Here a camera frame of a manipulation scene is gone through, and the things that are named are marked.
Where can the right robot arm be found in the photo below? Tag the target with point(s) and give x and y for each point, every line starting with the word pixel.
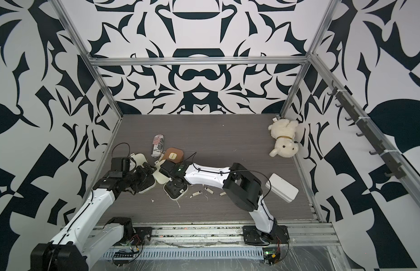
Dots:
pixel 240 185

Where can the wall hook rail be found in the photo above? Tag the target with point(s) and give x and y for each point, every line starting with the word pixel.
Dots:
pixel 370 131

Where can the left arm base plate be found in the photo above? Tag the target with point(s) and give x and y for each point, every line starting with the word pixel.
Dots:
pixel 140 235

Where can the circuit board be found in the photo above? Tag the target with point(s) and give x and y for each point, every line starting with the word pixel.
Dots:
pixel 123 257
pixel 271 255

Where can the left circuit board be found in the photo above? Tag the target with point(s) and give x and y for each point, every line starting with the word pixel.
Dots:
pixel 123 257

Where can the brown nail kit case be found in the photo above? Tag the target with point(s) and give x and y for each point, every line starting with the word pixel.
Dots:
pixel 173 154

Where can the crushed flag print can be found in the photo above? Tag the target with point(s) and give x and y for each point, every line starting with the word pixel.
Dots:
pixel 157 146

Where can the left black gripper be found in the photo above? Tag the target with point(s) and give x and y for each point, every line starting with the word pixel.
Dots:
pixel 143 171

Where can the small cream clipper left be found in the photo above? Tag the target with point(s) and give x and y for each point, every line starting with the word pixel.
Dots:
pixel 196 194

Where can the cream nail kit case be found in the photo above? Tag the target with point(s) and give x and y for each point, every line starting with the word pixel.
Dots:
pixel 144 170
pixel 162 179

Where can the white box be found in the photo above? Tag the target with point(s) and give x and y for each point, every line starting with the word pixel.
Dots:
pixel 282 188

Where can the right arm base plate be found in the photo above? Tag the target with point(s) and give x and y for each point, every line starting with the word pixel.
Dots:
pixel 253 237

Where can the white teddy bear plush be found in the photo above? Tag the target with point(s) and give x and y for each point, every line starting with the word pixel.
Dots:
pixel 283 131

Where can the small cream clipper middle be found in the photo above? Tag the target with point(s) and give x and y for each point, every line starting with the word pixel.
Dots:
pixel 209 190

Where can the right circuit board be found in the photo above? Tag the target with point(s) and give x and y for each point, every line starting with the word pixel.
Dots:
pixel 271 255

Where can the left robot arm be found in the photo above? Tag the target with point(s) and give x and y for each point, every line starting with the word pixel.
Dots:
pixel 72 249

